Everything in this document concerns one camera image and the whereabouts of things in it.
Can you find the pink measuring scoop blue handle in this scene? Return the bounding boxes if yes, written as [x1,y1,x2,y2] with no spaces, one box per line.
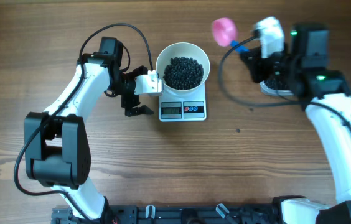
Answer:
[211,17,238,47]

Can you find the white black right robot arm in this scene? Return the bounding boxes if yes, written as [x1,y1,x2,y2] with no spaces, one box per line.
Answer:
[241,17,351,223]

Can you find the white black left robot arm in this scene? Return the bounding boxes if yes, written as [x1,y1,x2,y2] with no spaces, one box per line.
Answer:
[19,37,163,223]

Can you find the white digital kitchen scale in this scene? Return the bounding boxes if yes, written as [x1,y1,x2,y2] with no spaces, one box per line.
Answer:
[159,84,207,122]

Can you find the black beans in bowl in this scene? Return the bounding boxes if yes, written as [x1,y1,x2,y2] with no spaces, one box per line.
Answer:
[163,57,204,90]

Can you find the white bowl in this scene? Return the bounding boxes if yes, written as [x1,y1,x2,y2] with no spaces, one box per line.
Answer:
[156,42,210,94]

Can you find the clear plastic container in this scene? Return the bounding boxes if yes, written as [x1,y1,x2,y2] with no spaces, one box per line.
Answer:
[260,79,293,96]

